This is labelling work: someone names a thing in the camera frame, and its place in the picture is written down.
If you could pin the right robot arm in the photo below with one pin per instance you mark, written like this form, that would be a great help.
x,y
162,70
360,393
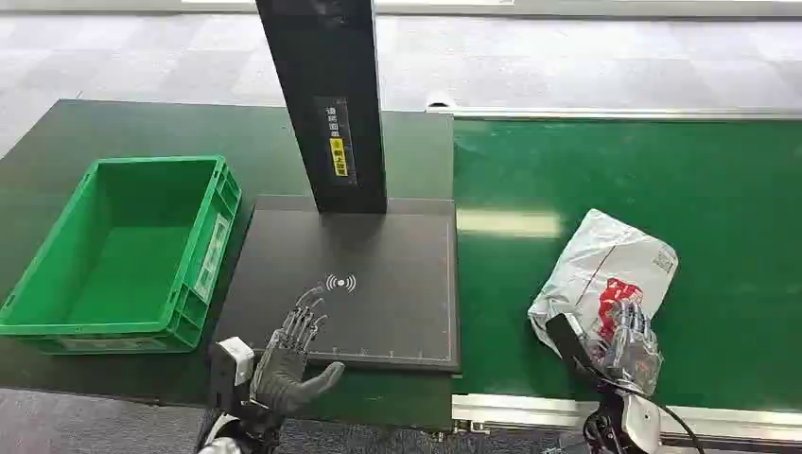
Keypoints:
x,y
611,423

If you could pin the green conveyor belt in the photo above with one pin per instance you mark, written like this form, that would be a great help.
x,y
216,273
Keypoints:
x,y
720,250

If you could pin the aluminium conveyor frame rail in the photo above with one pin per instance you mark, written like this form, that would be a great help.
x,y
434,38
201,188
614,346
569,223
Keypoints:
x,y
626,113
520,410

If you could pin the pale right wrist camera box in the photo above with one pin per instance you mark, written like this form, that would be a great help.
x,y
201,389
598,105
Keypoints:
x,y
640,421

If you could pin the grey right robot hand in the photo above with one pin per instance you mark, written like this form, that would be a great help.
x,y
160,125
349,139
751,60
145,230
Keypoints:
x,y
633,354

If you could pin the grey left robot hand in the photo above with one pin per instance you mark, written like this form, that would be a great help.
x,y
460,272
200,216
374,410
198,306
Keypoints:
x,y
285,373

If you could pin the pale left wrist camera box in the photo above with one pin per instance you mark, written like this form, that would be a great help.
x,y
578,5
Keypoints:
x,y
235,363

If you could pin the green plastic crate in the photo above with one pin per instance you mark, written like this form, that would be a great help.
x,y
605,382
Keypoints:
x,y
131,269

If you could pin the black scanner stand with column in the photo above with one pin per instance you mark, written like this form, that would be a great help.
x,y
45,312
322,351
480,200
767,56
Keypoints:
x,y
388,282

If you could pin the grey plastic parcel bag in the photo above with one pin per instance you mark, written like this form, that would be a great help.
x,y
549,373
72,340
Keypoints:
x,y
604,257

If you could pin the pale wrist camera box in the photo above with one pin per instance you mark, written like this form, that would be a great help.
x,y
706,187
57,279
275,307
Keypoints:
x,y
640,421
235,363

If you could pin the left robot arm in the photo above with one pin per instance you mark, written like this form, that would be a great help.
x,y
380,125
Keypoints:
x,y
241,429

